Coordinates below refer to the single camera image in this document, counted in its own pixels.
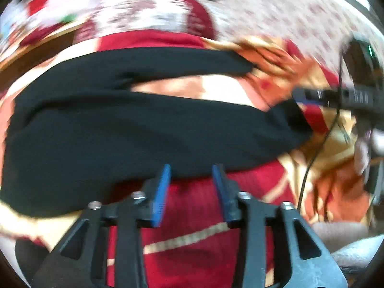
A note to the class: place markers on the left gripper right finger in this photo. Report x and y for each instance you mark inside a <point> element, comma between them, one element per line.
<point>241,210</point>

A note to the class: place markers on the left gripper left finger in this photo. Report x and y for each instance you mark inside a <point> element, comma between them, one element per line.
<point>142,209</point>

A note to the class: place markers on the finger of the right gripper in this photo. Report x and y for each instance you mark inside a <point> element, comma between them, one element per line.
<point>324,98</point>

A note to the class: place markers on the black pants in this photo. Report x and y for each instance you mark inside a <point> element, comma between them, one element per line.
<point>78,129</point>

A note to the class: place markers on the red orange cartoon blanket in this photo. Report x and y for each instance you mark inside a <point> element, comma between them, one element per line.
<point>193,246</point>

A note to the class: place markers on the floral pink bedsheet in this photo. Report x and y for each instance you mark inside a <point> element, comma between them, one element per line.
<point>319,28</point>

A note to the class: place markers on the wooden side table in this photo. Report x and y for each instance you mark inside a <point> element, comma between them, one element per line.
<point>26,58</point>

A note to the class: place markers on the floral white maroon pillow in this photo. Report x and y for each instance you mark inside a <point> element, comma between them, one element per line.
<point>118,16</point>

